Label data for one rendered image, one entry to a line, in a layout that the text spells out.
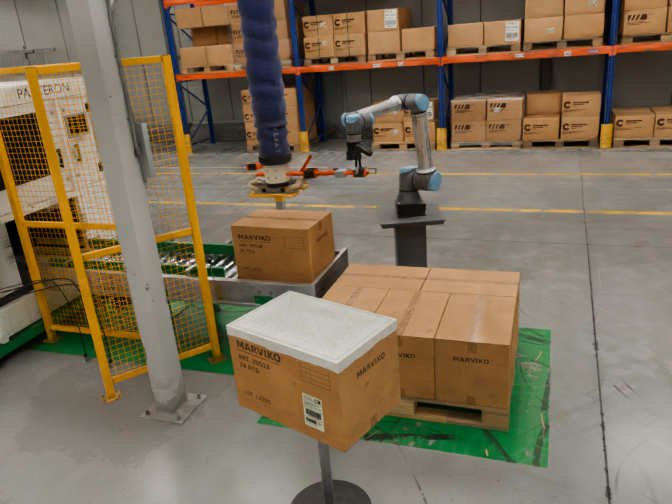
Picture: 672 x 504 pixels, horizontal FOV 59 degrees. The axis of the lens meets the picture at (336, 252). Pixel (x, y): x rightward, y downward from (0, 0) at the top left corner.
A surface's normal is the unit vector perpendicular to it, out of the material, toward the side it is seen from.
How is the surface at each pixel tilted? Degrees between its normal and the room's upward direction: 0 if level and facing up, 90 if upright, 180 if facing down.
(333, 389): 90
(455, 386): 90
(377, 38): 87
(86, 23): 90
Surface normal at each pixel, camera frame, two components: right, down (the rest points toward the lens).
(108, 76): 0.94, 0.04
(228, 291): -0.33, 0.35
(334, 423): -0.62, 0.32
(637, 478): -0.08, -0.93
